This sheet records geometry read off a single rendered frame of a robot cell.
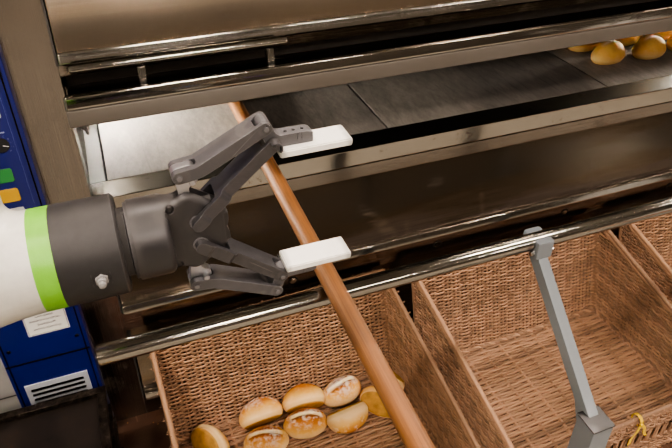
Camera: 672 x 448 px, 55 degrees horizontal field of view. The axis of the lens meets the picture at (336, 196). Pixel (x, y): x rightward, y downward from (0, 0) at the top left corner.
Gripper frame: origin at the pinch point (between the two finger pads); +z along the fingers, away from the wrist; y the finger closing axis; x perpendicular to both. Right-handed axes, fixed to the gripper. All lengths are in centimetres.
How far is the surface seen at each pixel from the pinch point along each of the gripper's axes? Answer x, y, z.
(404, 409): 7.1, 27.5, 5.9
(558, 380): -28, 89, 68
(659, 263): -37, 68, 99
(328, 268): -19.6, 27.4, 6.1
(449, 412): -21, 76, 33
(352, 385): -41, 84, 19
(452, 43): -41, 4, 37
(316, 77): -40.6, 6.2, 12.0
